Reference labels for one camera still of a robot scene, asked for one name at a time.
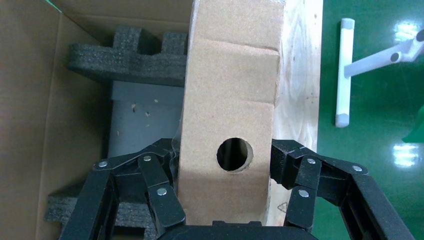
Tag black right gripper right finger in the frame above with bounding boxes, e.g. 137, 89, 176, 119
269, 139, 417, 240

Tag black flat foam insert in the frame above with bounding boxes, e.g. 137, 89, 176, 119
44, 188, 160, 240

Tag large open brown carton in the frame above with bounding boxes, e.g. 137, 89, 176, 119
0, 0, 325, 240

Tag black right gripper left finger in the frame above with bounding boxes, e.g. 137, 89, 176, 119
67, 138, 186, 240

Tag white tubular table leg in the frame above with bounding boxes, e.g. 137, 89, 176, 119
334, 18, 424, 129

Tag black notched foam insert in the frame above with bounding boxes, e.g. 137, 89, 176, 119
67, 25, 190, 88

